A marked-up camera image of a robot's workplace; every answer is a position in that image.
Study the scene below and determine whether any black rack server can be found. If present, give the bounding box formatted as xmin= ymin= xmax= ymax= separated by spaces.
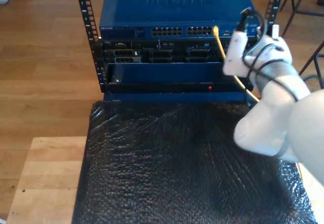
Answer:
xmin=101 ymin=39 xmax=255 ymax=64

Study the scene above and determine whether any black bubble wrap mat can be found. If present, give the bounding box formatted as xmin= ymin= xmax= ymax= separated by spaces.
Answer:
xmin=71 ymin=97 xmax=318 ymax=224

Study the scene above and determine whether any black metal stool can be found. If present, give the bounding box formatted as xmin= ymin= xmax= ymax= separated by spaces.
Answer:
xmin=279 ymin=0 xmax=324 ymax=39

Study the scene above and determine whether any blue network switch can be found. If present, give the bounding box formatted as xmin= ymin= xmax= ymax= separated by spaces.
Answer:
xmin=98 ymin=0 xmax=261 ymax=40

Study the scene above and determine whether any yellow network cable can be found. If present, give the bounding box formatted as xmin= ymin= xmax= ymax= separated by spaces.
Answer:
xmin=213 ymin=25 xmax=261 ymax=103

